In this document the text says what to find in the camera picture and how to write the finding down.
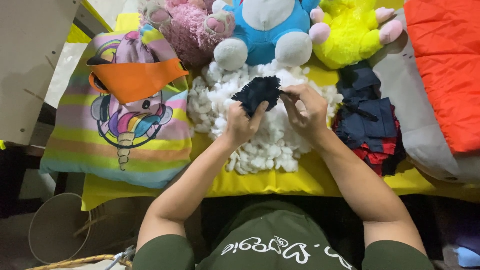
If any yellow plush toy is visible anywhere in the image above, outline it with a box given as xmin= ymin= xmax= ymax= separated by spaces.
xmin=309 ymin=0 xmax=404 ymax=70

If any dark navy frayed fabric piece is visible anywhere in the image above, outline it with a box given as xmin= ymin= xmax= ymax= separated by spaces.
xmin=231 ymin=76 xmax=283 ymax=118

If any pile of navy red fabric scraps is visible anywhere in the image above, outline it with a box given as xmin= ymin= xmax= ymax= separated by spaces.
xmin=331 ymin=60 xmax=407 ymax=178

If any light blue object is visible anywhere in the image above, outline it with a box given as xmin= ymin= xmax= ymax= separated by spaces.
xmin=452 ymin=245 xmax=480 ymax=268

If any person's left hand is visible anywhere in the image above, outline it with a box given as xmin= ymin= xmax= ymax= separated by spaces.
xmin=224 ymin=100 xmax=269 ymax=147

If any yellow cloth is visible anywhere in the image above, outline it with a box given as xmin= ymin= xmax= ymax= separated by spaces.
xmin=66 ymin=0 xmax=480 ymax=212

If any pink fluffy plush toy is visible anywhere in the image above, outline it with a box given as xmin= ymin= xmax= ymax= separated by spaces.
xmin=138 ymin=0 xmax=236 ymax=68

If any pile of white stuffing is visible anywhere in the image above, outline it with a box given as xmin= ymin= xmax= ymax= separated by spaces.
xmin=186 ymin=59 xmax=344 ymax=175

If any person's green shirt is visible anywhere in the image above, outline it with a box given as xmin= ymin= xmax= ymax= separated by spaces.
xmin=132 ymin=200 xmax=436 ymax=270

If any white wooden board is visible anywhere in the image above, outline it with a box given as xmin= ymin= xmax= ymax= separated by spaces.
xmin=0 ymin=0 xmax=82 ymax=146

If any striped unicorn print pillow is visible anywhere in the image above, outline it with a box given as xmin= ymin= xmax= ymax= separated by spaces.
xmin=39 ymin=24 xmax=193 ymax=189

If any person's right hand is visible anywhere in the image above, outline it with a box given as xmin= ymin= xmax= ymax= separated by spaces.
xmin=280 ymin=83 xmax=330 ymax=140

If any grey pillow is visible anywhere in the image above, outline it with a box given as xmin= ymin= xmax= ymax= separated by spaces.
xmin=368 ymin=7 xmax=480 ymax=184

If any orange fabric mask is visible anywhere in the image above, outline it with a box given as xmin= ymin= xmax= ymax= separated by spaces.
xmin=86 ymin=56 xmax=189 ymax=105

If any white round basket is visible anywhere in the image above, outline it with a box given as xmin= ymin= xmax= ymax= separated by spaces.
xmin=28 ymin=192 xmax=137 ymax=265

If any yellow rope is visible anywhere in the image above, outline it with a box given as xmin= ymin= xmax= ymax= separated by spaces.
xmin=24 ymin=254 xmax=133 ymax=270

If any blue and white plush toy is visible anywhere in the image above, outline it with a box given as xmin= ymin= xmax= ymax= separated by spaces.
xmin=212 ymin=0 xmax=322 ymax=71

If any orange quilted fabric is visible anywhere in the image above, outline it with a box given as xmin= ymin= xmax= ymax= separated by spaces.
xmin=403 ymin=0 xmax=480 ymax=154

